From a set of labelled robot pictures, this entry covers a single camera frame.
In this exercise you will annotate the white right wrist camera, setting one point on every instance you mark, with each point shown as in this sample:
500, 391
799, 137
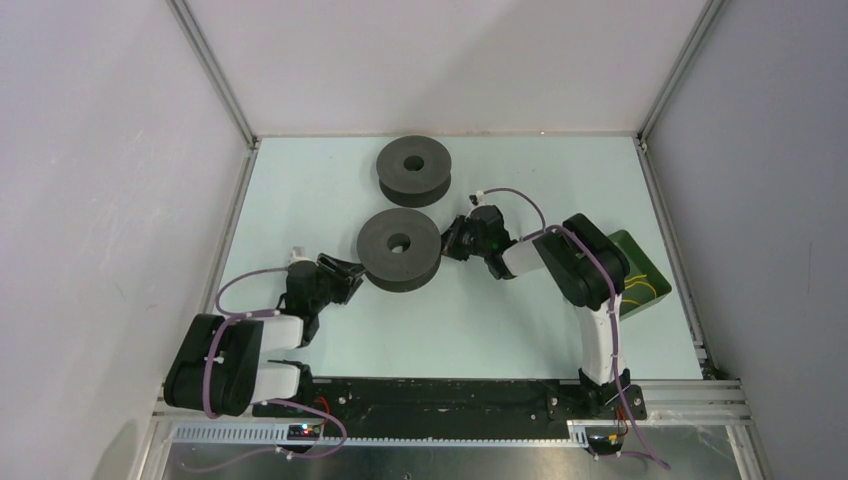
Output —
477, 199

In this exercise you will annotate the green tray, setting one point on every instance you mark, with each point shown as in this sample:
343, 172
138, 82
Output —
644, 285

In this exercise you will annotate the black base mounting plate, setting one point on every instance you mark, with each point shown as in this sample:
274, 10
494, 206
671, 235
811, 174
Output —
452, 409

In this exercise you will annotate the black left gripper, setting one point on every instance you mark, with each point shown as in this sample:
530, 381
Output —
345, 274

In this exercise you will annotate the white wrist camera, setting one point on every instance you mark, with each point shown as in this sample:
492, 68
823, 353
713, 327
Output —
298, 254
477, 199

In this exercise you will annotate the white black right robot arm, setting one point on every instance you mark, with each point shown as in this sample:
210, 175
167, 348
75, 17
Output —
587, 267

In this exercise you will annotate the left aluminium frame post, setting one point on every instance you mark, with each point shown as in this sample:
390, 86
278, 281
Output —
198, 42

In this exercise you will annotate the aluminium frame post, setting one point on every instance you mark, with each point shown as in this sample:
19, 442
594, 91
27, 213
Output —
702, 28
198, 42

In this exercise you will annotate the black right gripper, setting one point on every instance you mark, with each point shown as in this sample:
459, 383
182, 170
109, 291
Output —
449, 239

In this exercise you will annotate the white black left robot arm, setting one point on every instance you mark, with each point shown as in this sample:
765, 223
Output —
221, 368

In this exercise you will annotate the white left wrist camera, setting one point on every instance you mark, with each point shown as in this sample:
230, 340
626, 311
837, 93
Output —
298, 254

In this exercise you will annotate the dark grey spool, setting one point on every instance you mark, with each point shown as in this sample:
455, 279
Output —
414, 171
400, 249

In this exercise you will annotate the right aluminium frame post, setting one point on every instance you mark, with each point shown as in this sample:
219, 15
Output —
702, 28

